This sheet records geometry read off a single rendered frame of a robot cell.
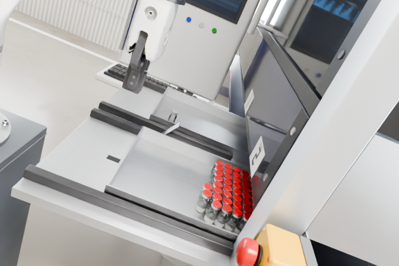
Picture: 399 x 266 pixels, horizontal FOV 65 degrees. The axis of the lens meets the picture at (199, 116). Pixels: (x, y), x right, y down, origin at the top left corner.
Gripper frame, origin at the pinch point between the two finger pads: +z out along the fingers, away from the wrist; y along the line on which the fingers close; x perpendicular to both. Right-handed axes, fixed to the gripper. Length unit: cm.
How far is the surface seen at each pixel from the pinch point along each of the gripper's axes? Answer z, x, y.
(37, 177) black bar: 21.0, 9.3, -8.1
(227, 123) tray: 22, -27, 51
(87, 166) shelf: 22.2, 3.8, 1.3
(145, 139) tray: 21.9, -4.0, 19.6
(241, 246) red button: 9.7, -24.6, -18.2
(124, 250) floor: 110, -11, 62
